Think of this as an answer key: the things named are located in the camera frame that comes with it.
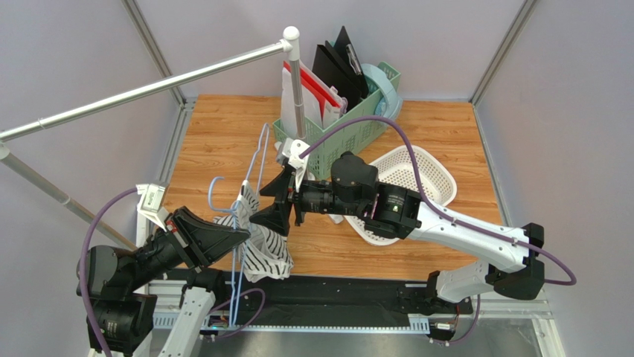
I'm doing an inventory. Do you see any black clipboard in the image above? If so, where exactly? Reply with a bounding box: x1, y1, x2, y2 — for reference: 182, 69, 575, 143
324, 26, 369, 99

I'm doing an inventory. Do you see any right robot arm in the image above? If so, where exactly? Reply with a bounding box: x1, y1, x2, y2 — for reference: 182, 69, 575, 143
249, 152, 545, 315

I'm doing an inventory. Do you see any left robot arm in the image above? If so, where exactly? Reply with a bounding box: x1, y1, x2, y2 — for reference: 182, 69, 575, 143
77, 207, 250, 356

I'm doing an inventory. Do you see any green plastic file basket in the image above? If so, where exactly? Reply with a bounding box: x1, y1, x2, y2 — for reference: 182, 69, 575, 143
272, 61, 402, 182

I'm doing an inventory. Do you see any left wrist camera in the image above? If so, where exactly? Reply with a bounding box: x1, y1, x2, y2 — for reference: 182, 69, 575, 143
135, 184, 169, 231

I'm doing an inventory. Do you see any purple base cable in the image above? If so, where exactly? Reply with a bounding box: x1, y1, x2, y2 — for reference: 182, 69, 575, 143
200, 287, 268, 339

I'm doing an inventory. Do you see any red folder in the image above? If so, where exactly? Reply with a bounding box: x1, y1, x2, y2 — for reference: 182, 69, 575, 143
300, 62, 345, 112

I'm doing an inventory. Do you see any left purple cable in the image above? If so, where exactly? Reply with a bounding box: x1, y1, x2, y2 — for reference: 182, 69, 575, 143
79, 187, 140, 357

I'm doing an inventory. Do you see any white document folder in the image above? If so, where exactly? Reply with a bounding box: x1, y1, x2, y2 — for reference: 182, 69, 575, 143
280, 62, 348, 138

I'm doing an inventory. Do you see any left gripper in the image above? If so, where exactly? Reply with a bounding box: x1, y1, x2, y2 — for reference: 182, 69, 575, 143
127, 203, 250, 290

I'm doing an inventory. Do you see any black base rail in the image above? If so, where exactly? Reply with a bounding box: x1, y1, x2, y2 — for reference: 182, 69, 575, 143
234, 275, 473, 331

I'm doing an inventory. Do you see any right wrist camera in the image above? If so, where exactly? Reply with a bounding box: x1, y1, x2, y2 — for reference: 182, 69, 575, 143
274, 138, 310, 193

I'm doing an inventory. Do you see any silver clothes rack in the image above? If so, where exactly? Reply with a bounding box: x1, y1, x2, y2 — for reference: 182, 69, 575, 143
1, 26, 306, 223

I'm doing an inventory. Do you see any black folder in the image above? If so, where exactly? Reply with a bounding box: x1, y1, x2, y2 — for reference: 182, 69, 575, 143
312, 45, 362, 111

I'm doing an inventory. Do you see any white perforated plastic basket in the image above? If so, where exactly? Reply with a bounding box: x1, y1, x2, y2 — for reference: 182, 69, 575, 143
344, 145, 458, 246

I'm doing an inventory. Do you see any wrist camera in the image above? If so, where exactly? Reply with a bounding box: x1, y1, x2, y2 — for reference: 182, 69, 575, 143
135, 184, 169, 231
274, 138, 310, 193

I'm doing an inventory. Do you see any blue wire hanger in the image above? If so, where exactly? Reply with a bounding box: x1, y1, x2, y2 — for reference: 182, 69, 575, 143
207, 123, 270, 327

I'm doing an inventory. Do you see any black white striped tank top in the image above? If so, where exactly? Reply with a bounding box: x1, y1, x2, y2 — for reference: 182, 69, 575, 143
237, 180, 294, 283

